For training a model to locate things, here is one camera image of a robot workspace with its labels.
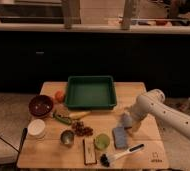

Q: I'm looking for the grey towel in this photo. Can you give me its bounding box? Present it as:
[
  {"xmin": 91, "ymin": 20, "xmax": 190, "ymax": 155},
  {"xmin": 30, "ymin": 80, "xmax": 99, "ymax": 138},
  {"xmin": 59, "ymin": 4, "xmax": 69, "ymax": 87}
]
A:
[{"xmin": 121, "ymin": 113, "xmax": 133, "ymax": 129}]

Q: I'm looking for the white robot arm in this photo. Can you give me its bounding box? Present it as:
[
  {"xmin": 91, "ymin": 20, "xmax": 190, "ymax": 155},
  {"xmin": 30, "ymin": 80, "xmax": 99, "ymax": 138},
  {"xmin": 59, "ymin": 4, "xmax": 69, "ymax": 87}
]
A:
[{"xmin": 130, "ymin": 89, "xmax": 190, "ymax": 140}]

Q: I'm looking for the green plastic tray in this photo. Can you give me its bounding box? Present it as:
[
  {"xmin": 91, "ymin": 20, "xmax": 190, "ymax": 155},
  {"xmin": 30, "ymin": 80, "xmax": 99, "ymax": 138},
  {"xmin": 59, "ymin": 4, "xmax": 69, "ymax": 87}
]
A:
[{"xmin": 65, "ymin": 76, "xmax": 117, "ymax": 110}]

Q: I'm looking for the blue sponge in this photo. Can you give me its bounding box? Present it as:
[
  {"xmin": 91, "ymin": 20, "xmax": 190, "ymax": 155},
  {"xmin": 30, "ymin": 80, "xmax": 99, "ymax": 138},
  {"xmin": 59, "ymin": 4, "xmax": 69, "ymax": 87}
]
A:
[{"xmin": 112, "ymin": 127, "xmax": 128, "ymax": 149}]

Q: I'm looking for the green plastic cup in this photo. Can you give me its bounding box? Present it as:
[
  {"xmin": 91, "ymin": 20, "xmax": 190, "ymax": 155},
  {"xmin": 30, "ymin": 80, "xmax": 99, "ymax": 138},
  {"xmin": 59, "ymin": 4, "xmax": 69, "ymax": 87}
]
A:
[{"xmin": 94, "ymin": 134, "xmax": 110, "ymax": 150}]

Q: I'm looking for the wooden rectangular block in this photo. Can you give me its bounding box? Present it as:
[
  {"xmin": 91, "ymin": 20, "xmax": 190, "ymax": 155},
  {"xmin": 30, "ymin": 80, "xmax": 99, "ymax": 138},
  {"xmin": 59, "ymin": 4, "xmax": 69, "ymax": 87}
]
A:
[{"xmin": 83, "ymin": 138, "xmax": 97, "ymax": 165}]

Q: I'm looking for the brown grape bunch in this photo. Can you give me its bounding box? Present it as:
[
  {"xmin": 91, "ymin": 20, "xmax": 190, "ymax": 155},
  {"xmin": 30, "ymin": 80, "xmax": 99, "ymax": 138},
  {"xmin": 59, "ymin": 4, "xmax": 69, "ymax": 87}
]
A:
[{"xmin": 72, "ymin": 121, "xmax": 93, "ymax": 136}]

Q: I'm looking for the green pepper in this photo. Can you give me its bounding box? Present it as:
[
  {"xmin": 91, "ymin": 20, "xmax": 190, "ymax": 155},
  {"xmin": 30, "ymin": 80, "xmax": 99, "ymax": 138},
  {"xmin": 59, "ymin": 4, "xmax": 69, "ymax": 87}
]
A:
[{"xmin": 53, "ymin": 113, "xmax": 72, "ymax": 125}]

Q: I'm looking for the small metal cup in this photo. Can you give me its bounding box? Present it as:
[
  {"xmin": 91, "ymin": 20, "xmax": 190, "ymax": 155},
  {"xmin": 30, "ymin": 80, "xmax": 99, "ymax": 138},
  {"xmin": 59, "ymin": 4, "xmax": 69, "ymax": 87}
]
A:
[{"xmin": 60, "ymin": 130, "xmax": 74, "ymax": 146}]

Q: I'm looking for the wooden cutting board table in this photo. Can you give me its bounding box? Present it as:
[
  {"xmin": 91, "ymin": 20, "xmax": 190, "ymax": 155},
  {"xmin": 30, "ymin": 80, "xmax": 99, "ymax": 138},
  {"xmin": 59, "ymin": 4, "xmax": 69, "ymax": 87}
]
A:
[{"xmin": 17, "ymin": 82, "xmax": 169, "ymax": 171}]

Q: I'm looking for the orange fruit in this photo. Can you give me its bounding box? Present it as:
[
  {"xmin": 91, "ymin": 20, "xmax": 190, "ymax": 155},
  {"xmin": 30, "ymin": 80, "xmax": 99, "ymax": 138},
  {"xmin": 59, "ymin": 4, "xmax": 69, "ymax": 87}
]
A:
[{"xmin": 54, "ymin": 91, "xmax": 65, "ymax": 103}]

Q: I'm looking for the dark red bowl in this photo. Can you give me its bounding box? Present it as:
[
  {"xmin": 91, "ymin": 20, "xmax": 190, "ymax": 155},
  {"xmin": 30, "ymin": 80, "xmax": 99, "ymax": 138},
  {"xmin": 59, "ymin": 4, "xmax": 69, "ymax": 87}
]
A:
[{"xmin": 28, "ymin": 95, "xmax": 54, "ymax": 118}]

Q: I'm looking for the white cup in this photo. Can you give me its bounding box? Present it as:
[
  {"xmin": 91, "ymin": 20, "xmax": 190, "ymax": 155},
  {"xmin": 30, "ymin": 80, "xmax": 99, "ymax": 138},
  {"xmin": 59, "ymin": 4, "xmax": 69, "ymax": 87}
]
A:
[{"xmin": 28, "ymin": 119, "xmax": 46, "ymax": 138}]

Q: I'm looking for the white handled dish brush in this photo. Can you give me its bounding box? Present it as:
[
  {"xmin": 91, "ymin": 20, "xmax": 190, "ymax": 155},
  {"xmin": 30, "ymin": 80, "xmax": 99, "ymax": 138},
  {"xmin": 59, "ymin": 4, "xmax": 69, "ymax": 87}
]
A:
[{"xmin": 100, "ymin": 144, "xmax": 144, "ymax": 167}]

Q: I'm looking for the black cable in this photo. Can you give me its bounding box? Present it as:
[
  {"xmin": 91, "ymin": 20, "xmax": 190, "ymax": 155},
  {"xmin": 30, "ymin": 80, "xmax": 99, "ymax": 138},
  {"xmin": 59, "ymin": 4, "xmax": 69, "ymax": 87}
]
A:
[{"xmin": 0, "ymin": 125, "xmax": 20, "ymax": 154}]

